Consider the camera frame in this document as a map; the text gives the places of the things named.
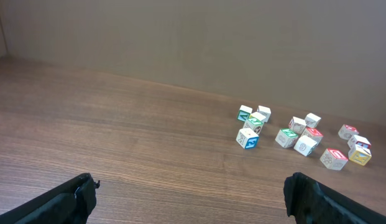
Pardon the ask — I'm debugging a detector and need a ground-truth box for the green Z letter block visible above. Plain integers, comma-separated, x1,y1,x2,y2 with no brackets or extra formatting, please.
275,128,299,148

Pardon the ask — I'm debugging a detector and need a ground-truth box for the red U letter block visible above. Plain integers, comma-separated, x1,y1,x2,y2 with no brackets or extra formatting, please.
320,148,349,170

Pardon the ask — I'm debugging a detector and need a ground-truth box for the red M letter block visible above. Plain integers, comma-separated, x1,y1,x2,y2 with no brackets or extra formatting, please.
301,128,323,145

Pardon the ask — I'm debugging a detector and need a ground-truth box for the yellow K letter block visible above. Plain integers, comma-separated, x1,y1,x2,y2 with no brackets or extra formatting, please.
348,144,372,166

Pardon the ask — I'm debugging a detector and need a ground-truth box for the blue-sided white block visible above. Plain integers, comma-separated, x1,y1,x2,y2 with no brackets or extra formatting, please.
236,128,259,149

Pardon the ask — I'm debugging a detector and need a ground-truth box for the green J letter block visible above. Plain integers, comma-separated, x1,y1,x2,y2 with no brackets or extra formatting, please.
243,117,264,135

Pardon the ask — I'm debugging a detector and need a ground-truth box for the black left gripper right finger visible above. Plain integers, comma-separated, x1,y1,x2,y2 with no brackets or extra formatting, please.
283,172,386,224

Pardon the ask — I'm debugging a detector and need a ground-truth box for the white block red A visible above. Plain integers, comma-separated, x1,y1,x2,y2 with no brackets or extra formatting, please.
347,135,371,149

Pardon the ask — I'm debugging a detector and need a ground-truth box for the plain cream wooden block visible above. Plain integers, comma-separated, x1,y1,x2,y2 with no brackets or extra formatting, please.
305,113,321,128

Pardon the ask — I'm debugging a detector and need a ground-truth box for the red Q letter block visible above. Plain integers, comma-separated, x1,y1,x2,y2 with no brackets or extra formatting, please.
338,124,359,140

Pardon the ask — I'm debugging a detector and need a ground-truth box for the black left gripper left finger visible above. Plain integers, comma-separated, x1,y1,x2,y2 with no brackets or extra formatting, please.
0,173,100,224

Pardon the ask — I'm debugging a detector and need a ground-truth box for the white block number nine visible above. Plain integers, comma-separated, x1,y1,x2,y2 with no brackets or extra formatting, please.
294,135,317,156

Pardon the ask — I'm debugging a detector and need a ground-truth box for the white block red drawing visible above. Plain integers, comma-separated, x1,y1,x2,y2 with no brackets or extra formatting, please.
288,116,306,134

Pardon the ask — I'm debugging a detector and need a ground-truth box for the green V letter block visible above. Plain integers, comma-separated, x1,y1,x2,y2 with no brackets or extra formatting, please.
237,105,252,121

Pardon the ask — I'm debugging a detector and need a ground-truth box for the plain white wooden block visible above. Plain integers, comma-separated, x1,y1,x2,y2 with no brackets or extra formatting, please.
257,105,271,123

